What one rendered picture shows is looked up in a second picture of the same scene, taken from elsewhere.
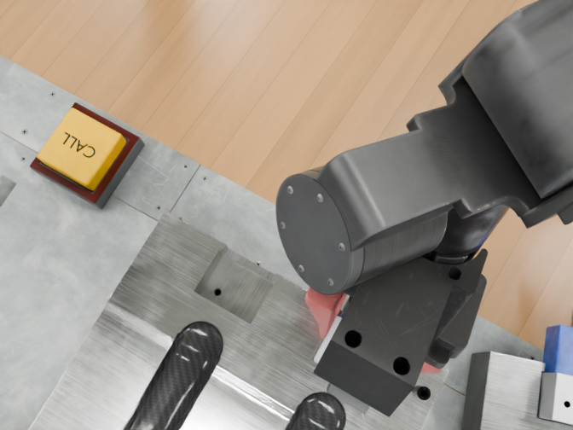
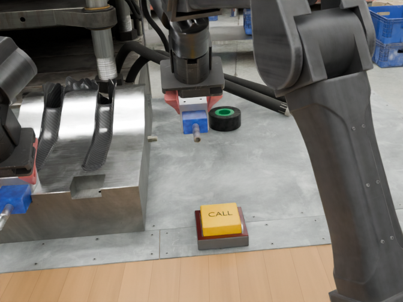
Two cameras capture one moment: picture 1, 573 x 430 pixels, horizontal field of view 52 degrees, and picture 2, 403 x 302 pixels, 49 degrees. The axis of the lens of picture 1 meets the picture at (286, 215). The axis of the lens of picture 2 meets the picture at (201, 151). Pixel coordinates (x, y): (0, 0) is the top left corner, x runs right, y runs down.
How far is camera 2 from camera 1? 70 cm
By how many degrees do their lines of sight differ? 75
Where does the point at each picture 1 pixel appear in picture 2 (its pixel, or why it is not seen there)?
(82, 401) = (130, 144)
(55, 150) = (228, 207)
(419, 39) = not seen: outside the picture
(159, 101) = (210, 272)
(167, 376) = (102, 159)
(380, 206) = not seen: outside the picture
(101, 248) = (182, 210)
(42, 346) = (178, 180)
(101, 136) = (212, 222)
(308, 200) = (20, 53)
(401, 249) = not seen: outside the picture
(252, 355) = (67, 171)
